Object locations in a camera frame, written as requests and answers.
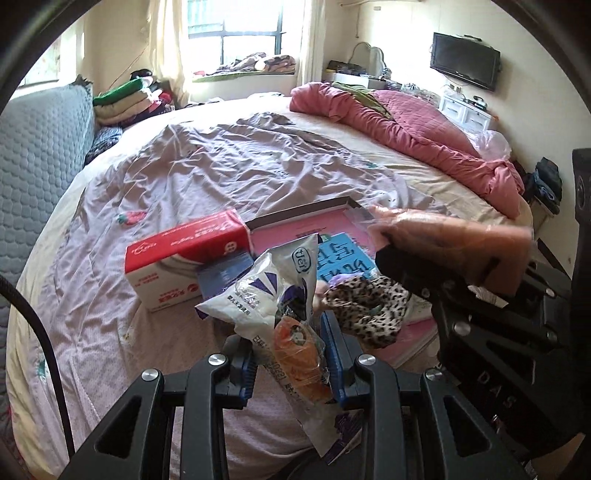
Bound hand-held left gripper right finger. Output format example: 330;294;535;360
318;309;532;480

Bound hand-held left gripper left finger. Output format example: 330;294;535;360
60;335;259;480

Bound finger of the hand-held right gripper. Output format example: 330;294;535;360
471;263;575;370
375;244;578;457

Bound orange pink packet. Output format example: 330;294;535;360
367;205;534;296

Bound white printed plastic packet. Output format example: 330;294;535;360
194;233;365;464

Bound pink framed tray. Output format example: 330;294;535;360
245;196;439;370

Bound dark clothes pile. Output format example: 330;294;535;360
524;157;563;206

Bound leopard print cloth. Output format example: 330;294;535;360
323;276;411;349

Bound cream plush toy purple bow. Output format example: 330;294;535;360
325;273;365;289

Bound clear plastic bag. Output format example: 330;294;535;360
466;129;512;162

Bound cream bed sheet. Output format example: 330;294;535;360
7;92;536;462

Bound red and white box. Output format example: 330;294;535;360
124;209;254;315

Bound pink quilt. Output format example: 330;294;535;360
290;82;526;220

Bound white cabinet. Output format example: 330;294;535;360
438;85;497;134

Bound black television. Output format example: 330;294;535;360
429;32;502;92

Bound purple patterned duvet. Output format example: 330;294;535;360
37;111;444;462

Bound white dressing table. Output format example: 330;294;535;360
323;60;402;90

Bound white framed mirror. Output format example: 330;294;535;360
348;41;389;77

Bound cream curtain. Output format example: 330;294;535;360
295;0;331;88
148;0;192;107

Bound clothes on window sill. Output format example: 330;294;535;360
217;53;296;75

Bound dark patterned pillow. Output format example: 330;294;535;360
85;124;124;164

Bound window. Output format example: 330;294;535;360
187;0;284;75

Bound red and pink clothes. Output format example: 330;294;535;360
145;90;178;116

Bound beige folded blankets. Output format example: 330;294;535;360
95;90;160;125

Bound grey quilted headboard cover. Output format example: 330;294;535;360
0;83;95;324

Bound green folded cloth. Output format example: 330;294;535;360
92;78;155;104

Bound black cable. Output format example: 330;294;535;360
0;274;77;455

